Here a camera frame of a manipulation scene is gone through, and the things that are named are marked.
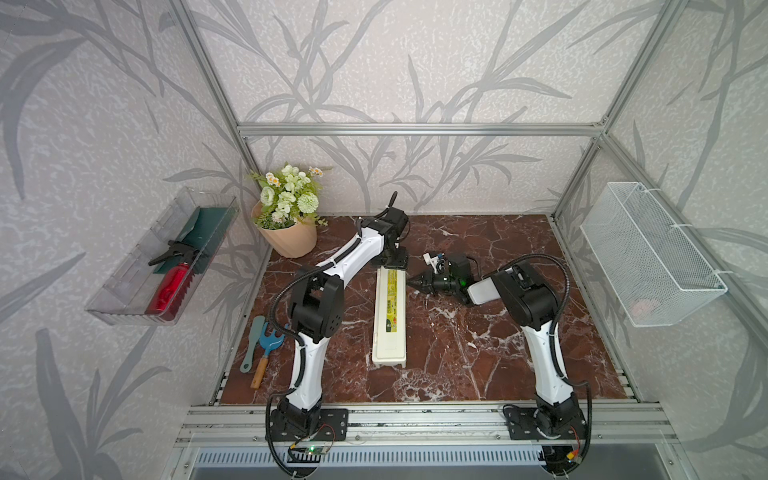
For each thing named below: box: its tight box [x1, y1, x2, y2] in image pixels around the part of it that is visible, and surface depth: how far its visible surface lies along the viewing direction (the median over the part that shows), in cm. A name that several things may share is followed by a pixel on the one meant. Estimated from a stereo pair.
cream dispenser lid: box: [372, 266, 407, 369], surface depth 86 cm
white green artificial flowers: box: [251, 164, 328, 229], surface depth 90 cm
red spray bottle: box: [145, 240, 200, 322], surface depth 60 cm
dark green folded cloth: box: [153, 206, 239, 274], surface depth 71 cm
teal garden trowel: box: [240, 315, 265, 373], surface depth 87 cm
